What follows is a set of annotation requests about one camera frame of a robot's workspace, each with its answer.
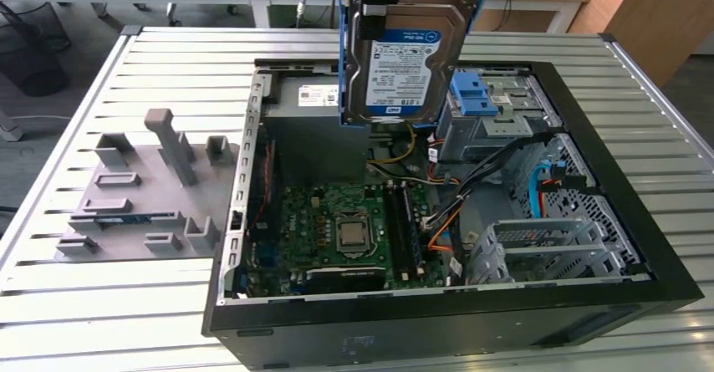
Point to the hard disk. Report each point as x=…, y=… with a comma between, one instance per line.
x=407, y=75

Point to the metal disk bay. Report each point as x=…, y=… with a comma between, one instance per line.
x=549, y=250

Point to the blue plastic drive latch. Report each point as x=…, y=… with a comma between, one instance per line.
x=476, y=100

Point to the metal optical drive cage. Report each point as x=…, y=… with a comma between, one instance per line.
x=502, y=127

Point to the grey power supply unit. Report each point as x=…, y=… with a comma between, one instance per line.
x=318, y=150

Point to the wooden cabinet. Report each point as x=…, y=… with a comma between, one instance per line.
x=658, y=12

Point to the green motherboard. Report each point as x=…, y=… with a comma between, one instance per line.
x=312, y=213

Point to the black RAM slot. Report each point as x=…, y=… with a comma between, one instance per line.
x=396, y=230
x=414, y=230

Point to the silver CPU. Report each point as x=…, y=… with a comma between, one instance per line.
x=352, y=234

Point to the CPU socket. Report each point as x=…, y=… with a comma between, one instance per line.
x=355, y=253

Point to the black mesh wastebasket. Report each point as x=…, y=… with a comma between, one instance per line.
x=33, y=54

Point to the grey parts rack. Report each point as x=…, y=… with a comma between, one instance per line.
x=151, y=205

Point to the black graphics card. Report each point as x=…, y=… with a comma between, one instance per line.
x=346, y=278

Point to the blue RAM stick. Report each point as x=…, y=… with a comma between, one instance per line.
x=120, y=221

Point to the grey metal stand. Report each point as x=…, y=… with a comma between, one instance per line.
x=12, y=134

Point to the black open PC case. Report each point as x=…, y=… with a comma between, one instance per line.
x=446, y=330

